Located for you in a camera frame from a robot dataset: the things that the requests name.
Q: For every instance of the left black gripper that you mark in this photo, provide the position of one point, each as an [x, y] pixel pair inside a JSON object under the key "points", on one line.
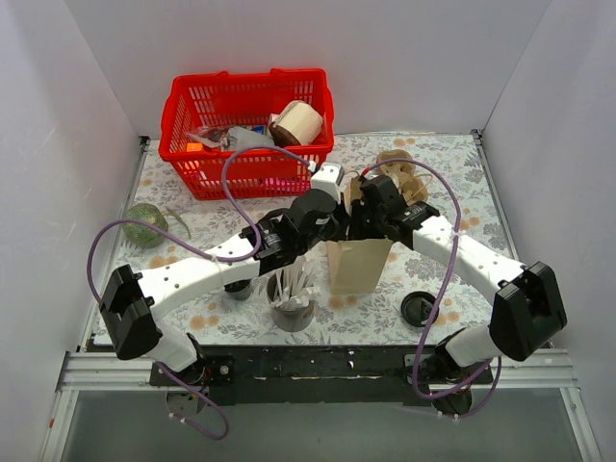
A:
{"points": [[341, 221]]}

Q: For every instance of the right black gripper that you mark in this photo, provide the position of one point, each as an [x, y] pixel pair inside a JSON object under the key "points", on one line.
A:
{"points": [[359, 219]]}

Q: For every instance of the kraft paper bag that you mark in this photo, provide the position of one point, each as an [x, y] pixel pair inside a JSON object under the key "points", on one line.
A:
{"points": [[355, 266]]}

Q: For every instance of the black cup lid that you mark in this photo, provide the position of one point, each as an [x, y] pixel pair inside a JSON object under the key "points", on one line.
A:
{"points": [[416, 307]]}

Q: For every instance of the stack of black paper cups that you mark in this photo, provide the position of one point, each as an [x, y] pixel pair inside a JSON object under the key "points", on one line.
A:
{"points": [[240, 290]]}

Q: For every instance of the red plastic shopping basket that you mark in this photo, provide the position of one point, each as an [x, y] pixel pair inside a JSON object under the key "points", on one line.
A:
{"points": [[257, 131]]}

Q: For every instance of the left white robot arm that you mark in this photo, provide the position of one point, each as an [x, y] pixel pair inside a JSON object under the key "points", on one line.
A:
{"points": [[134, 304]]}

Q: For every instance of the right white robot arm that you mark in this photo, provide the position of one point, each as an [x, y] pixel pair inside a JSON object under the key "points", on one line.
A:
{"points": [[527, 307]]}

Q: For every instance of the cardboard cup carrier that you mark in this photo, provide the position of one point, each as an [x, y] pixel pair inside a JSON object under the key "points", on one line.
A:
{"points": [[394, 163]]}

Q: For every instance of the grey cup of straws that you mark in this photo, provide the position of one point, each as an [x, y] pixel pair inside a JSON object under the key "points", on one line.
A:
{"points": [[292, 293]]}

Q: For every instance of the beige paper roll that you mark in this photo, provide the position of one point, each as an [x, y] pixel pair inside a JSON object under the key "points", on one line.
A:
{"points": [[298, 124]]}

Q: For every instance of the grey plastic pouch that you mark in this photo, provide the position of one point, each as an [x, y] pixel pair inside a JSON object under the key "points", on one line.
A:
{"points": [[241, 138]]}

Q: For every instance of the clear snack packet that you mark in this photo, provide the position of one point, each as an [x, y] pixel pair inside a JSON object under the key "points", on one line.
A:
{"points": [[210, 137]]}

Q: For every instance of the orange small box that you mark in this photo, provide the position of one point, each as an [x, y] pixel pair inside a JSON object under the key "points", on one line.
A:
{"points": [[194, 146]]}

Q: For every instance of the green melon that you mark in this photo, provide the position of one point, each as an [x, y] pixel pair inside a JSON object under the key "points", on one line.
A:
{"points": [[140, 235]]}

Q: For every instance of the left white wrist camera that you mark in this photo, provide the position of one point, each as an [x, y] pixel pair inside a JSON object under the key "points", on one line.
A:
{"points": [[328, 178]]}

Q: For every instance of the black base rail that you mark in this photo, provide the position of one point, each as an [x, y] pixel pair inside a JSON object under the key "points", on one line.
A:
{"points": [[306, 374]]}

